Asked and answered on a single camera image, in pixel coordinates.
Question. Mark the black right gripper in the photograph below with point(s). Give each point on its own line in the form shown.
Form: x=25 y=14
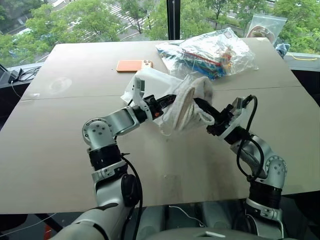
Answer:
x=222 y=121

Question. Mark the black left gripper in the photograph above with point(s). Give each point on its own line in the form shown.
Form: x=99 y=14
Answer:
x=153 y=106

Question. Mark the white towel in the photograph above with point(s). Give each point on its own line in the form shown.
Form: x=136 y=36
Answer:
x=200 y=86

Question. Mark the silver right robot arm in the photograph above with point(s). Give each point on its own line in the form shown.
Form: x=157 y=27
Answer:
x=275 y=172

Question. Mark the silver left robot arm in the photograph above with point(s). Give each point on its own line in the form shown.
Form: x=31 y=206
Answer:
x=120 y=120

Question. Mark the clear bag of colourful items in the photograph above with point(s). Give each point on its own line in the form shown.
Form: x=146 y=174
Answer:
x=207 y=57

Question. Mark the clear zip bag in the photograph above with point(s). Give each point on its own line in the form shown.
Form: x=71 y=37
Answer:
x=265 y=27

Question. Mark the orange smartphone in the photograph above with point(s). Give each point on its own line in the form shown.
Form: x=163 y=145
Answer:
x=130 y=66

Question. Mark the blue cloth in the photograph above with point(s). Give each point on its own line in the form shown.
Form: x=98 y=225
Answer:
x=282 y=48

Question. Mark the black device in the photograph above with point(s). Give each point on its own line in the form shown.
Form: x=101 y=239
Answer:
x=15 y=75

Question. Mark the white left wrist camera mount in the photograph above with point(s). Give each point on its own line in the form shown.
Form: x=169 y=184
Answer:
x=137 y=96

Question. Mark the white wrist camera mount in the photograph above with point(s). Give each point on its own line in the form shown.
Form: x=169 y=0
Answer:
x=137 y=96
x=239 y=105

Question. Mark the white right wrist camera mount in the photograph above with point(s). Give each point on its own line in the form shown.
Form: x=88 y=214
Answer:
x=239 y=105

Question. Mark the dark window post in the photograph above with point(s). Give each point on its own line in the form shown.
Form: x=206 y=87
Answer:
x=173 y=20

